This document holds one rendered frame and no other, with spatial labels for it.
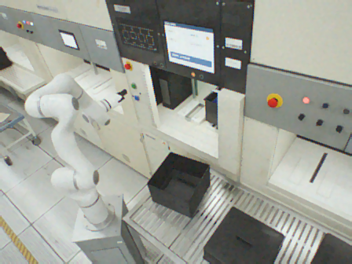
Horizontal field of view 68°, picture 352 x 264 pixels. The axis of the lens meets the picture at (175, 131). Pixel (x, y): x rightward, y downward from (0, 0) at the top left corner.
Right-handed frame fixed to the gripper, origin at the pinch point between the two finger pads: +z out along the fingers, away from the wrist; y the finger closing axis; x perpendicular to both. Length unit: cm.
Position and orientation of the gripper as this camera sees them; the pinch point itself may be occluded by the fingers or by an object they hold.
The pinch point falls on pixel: (123, 92)
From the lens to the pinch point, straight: 177.1
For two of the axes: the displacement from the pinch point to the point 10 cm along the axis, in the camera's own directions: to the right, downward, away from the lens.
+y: 7.7, 3.5, -5.3
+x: -1.2, -7.4, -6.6
